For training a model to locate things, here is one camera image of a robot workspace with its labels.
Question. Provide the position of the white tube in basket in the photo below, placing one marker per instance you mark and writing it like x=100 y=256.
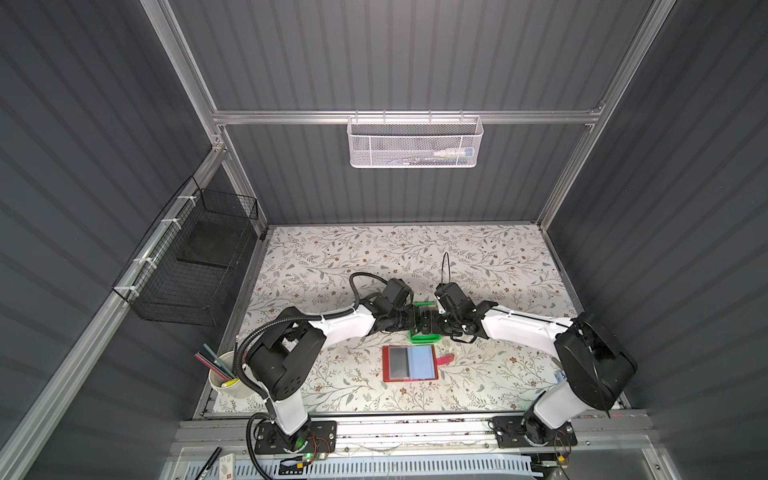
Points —
x=458 y=153

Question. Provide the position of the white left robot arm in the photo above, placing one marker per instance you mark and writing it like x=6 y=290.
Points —
x=275 y=359

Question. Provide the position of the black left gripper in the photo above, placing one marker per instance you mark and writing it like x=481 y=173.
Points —
x=411 y=318

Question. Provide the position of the white slotted cable duct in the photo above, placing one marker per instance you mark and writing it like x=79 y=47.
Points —
x=471 y=466

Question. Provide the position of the white wire mesh basket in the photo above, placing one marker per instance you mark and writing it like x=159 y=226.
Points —
x=409 y=143

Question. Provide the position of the green card tray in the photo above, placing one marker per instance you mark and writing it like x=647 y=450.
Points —
x=419 y=338

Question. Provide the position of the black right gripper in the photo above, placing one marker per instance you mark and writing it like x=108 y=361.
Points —
x=430 y=319

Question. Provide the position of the red card holder wallet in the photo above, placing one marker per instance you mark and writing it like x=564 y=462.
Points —
x=424 y=364

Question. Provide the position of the black wire basket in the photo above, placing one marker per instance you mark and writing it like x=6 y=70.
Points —
x=191 y=274

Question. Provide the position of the grey VIP credit card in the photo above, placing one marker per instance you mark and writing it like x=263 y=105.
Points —
x=398 y=363

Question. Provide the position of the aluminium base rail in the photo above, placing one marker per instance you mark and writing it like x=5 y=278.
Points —
x=361 y=434

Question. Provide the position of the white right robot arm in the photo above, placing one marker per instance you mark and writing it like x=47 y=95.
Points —
x=595 y=365

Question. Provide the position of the white pen cup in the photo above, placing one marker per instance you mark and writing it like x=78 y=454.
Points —
x=221 y=373

